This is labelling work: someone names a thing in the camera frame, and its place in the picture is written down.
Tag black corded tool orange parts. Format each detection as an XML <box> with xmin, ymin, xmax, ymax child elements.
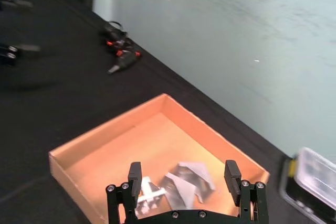
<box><xmin>99</xmin><ymin>20</ymin><xmax>143</xmax><ymax>75</ymax></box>

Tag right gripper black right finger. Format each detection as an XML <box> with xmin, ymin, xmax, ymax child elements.
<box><xmin>224</xmin><ymin>159</ymin><xmax>270</xmax><ymax>224</ymax></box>

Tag grey angular plastic piece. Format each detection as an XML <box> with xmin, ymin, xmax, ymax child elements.
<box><xmin>159</xmin><ymin>172</ymin><xmax>205</xmax><ymax>209</ymax></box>
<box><xmin>174</xmin><ymin>162</ymin><xmax>217</xmax><ymax>199</ymax></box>

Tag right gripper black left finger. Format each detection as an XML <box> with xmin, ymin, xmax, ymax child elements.
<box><xmin>106</xmin><ymin>162</ymin><xmax>143</xmax><ymax>224</ymax></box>

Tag black table cloth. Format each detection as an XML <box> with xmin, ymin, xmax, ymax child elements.
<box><xmin>0</xmin><ymin>0</ymin><xmax>336</xmax><ymax>224</ymax></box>

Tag clear plastic case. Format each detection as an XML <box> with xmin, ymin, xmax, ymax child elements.
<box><xmin>279</xmin><ymin>147</ymin><xmax>336</xmax><ymax>224</ymax></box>

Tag shallow brown cardboard tray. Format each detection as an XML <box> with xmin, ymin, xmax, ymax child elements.
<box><xmin>48</xmin><ymin>93</ymin><xmax>271</xmax><ymax>224</ymax></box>

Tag small white three-armed plastic piece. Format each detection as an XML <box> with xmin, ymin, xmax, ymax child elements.
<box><xmin>134</xmin><ymin>176</ymin><xmax>167</xmax><ymax>216</ymax></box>

